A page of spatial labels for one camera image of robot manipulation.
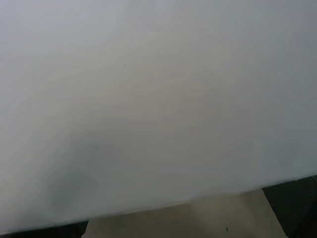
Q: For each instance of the beige textured panel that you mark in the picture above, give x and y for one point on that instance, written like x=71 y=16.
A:
x=188 y=220

